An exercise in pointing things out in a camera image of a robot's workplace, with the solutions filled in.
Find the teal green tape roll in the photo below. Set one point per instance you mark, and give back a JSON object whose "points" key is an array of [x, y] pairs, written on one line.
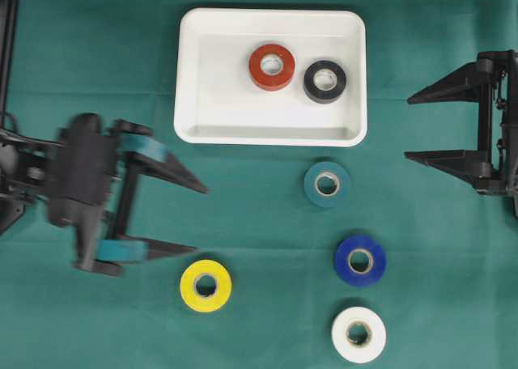
{"points": [[327, 184]]}

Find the blue tape roll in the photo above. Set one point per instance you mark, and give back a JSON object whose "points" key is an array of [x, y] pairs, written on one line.
{"points": [[359, 260]]}

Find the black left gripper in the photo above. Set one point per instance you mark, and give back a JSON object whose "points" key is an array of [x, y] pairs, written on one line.
{"points": [[102, 245]]}

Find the white tape roll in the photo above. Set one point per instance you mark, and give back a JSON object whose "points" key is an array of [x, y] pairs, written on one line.
{"points": [[358, 334]]}

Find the green table cloth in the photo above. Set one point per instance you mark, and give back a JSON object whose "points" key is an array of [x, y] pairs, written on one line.
{"points": [[448, 297]]}

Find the red tape roll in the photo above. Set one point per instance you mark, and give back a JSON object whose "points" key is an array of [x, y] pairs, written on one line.
{"points": [[271, 67]]}

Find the white plastic tray case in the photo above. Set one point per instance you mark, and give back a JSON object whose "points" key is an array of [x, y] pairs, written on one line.
{"points": [[217, 102]]}

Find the yellow tape roll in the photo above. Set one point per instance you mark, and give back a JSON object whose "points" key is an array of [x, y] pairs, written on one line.
{"points": [[205, 286]]}

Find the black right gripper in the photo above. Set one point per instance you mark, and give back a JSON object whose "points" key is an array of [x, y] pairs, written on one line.
{"points": [[492, 82]]}

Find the black tape roll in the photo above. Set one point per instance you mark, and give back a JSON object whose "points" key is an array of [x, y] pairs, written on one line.
{"points": [[324, 81]]}

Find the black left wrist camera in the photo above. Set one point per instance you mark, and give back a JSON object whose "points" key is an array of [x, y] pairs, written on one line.
{"points": [[80, 174]]}

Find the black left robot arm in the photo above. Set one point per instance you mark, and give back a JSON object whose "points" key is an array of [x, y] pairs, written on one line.
{"points": [[25, 161]]}

